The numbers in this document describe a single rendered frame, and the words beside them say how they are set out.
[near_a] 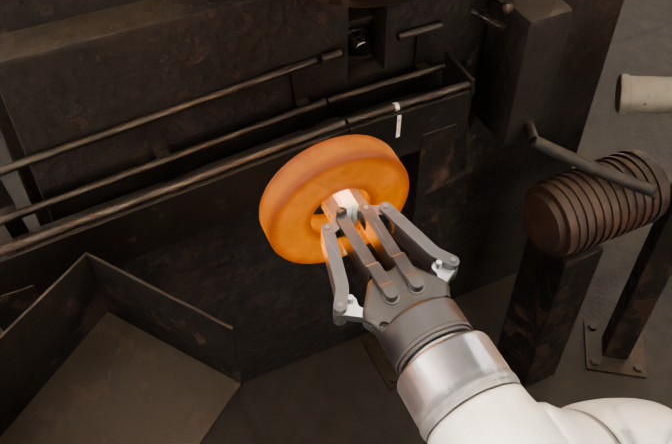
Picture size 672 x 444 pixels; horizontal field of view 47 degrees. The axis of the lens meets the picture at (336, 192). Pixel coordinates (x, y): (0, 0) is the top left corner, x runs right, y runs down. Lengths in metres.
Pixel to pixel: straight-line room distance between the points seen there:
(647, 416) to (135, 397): 0.54
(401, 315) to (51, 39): 0.54
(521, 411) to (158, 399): 0.46
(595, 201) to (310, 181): 0.64
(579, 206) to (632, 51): 1.34
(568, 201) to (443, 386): 0.67
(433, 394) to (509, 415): 0.06
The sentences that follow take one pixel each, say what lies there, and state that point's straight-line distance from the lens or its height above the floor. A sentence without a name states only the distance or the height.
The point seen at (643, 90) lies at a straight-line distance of 1.22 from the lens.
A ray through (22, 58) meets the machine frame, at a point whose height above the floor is 0.87.
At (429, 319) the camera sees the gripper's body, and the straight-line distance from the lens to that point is 0.64.
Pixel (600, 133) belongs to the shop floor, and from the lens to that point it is 2.21.
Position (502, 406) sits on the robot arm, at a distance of 0.61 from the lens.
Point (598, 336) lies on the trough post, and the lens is 1.75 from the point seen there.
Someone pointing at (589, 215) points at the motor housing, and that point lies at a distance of 1.25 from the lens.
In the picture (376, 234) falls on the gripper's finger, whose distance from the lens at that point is 0.72.
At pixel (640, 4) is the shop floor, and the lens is 2.78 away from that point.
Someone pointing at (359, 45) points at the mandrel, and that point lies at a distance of 1.12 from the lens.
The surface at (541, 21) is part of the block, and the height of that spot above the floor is 0.79.
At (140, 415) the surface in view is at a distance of 0.92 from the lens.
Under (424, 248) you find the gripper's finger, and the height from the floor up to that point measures 0.85.
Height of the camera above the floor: 1.40
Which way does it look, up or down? 46 degrees down
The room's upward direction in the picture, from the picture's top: straight up
